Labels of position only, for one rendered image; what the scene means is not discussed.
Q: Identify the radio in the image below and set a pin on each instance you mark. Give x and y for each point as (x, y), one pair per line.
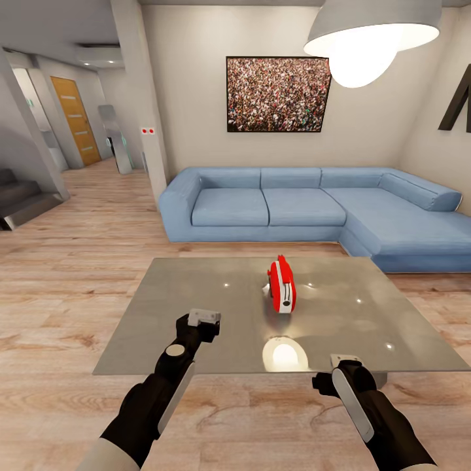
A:
(282, 288)

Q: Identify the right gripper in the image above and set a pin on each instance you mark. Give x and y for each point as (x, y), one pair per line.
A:
(323, 382)

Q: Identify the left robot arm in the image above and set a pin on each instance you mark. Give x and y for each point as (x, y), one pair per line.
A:
(148, 407)

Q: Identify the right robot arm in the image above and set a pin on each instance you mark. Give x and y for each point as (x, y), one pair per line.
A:
(386, 432)

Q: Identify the standing mirror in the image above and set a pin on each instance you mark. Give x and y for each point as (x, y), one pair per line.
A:
(115, 139)

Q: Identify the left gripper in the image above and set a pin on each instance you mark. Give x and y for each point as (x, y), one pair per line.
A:
(205, 331)

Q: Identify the coffee table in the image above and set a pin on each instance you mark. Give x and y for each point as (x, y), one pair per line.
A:
(344, 306)

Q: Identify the picture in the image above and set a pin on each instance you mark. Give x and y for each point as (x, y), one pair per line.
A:
(276, 93)

